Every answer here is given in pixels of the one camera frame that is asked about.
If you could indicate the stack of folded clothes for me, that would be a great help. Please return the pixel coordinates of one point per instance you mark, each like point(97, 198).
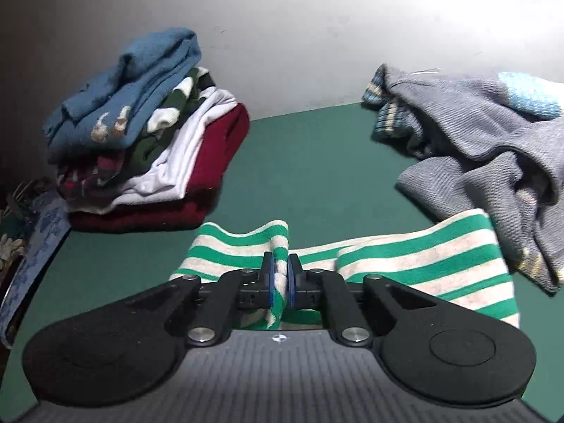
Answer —
point(145, 141)

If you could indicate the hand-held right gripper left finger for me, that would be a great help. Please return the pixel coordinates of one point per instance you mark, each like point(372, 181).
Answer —
point(275, 282)

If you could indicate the blue printed cloth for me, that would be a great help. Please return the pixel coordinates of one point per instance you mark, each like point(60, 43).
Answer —
point(39, 238)

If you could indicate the green white striped garment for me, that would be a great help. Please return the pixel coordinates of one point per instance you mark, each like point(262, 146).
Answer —
point(418, 260)

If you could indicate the cluttered bedside items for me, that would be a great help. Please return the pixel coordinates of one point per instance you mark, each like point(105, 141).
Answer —
point(13, 220)

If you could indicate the grey sweater with striped sleeves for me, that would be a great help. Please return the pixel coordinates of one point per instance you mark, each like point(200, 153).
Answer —
point(476, 141)

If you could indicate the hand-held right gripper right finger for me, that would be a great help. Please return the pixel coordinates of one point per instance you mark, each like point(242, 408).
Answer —
point(294, 282)

